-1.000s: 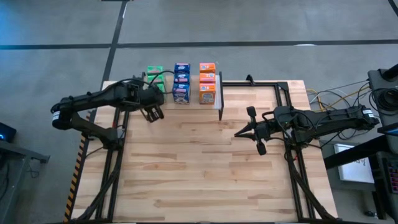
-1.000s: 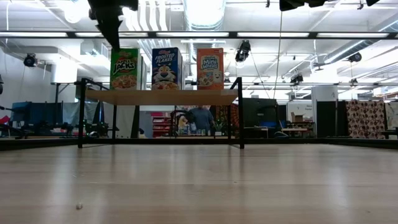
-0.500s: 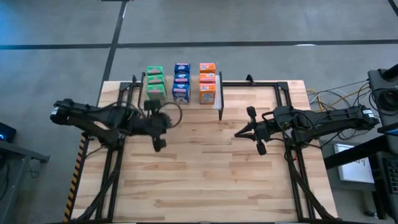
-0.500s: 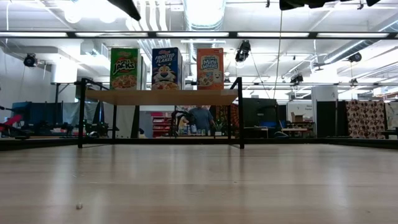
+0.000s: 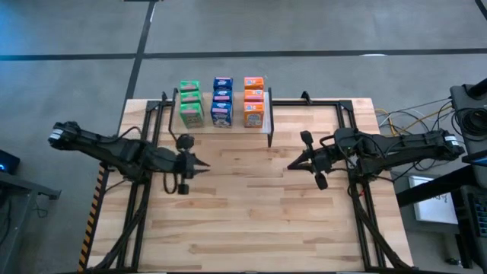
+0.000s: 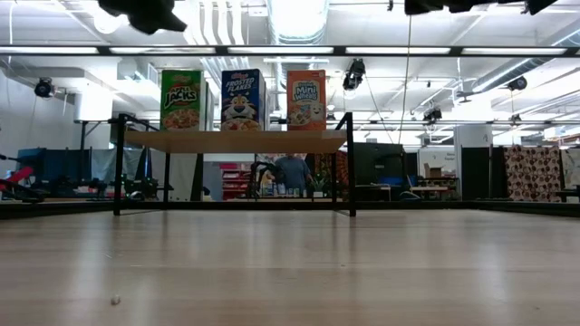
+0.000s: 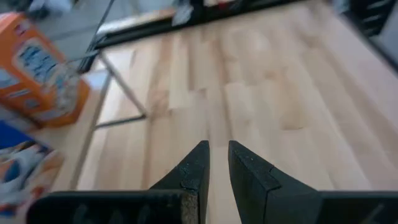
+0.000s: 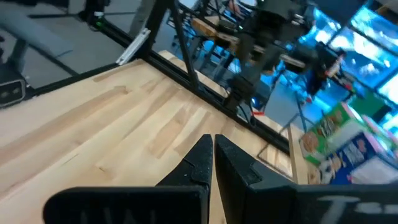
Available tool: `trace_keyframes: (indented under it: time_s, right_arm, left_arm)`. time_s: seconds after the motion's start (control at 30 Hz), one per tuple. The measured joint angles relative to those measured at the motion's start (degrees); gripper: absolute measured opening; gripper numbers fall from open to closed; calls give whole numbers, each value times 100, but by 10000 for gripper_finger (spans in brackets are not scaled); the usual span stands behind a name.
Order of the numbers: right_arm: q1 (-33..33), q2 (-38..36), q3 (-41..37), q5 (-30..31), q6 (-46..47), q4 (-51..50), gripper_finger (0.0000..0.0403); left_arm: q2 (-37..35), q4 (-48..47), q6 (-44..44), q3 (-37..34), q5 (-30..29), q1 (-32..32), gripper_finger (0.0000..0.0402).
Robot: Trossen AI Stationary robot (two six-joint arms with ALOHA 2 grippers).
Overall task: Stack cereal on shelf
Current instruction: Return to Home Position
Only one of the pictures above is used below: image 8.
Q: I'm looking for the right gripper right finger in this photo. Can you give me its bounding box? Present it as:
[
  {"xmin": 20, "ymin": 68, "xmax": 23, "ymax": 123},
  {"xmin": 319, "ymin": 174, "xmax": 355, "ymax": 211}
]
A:
[{"xmin": 214, "ymin": 134, "xmax": 297, "ymax": 224}]

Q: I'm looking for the wooden workbench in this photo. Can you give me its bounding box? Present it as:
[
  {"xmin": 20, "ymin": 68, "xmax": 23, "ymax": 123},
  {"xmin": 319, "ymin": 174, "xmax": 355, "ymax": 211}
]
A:
[{"xmin": 190, "ymin": 17, "xmax": 307, "ymax": 68}]

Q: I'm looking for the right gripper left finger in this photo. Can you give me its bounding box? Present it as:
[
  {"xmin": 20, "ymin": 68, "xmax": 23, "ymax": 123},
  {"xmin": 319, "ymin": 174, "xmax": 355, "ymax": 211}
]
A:
[{"xmin": 155, "ymin": 134, "xmax": 214, "ymax": 187}]

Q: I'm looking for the silver metal bracket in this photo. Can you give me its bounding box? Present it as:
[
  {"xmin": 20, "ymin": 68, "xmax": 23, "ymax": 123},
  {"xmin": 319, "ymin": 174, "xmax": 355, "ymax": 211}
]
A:
[{"xmin": 115, "ymin": 27, "xmax": 152, "ymax": 66}]

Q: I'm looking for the blue Frosted Flakes cereal box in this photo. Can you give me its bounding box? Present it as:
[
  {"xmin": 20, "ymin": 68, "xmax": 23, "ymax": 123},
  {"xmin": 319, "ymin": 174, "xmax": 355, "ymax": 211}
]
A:
[{"xmin": 318, "ymin": 132, "xmax": 398, "ymax": 185}]

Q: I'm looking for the grey depth camera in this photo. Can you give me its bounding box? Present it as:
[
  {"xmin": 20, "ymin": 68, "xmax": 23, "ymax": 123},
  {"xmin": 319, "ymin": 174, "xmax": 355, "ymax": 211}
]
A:
[{"xmin": 0, "ymin": 62, "xmax": 28, "ymax": 109}]

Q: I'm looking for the grey side table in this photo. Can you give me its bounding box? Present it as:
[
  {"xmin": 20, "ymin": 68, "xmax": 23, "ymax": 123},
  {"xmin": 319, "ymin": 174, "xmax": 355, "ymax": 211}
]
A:
[{"xmin": 0, "ymin": 7, "xmax": 75, "ymax": 74}]

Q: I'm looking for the black aluminium rig frame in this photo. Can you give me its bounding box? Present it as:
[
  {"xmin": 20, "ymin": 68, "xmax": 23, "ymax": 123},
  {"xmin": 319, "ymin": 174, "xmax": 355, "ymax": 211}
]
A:
[{"xmin": 30, "ymin": 0, "xmax": 292, "ymax": 155}]

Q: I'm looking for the green Apple Jacks cereal box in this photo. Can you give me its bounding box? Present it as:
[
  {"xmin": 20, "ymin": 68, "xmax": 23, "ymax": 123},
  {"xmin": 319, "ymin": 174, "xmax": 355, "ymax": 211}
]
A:
[{"xmin": 298, "ymin": 101, "xmax": 366, "ymax": 166}]

